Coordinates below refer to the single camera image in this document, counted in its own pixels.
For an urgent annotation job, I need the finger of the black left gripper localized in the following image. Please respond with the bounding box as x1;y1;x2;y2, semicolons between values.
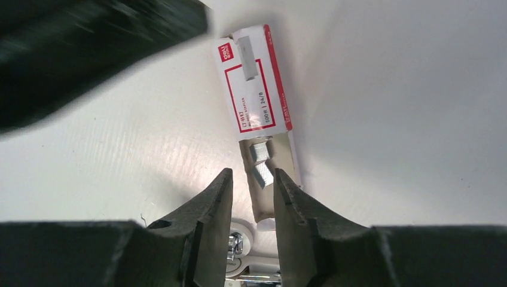
1;0;208;133

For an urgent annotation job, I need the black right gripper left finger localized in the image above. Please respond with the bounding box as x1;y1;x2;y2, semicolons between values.
1;168;233;286

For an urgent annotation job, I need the silver staple strip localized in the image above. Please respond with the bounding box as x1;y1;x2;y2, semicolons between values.
249;142;271;163
253;161;274;189

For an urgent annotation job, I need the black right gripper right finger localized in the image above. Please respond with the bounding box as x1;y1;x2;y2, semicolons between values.
274;169;506;286

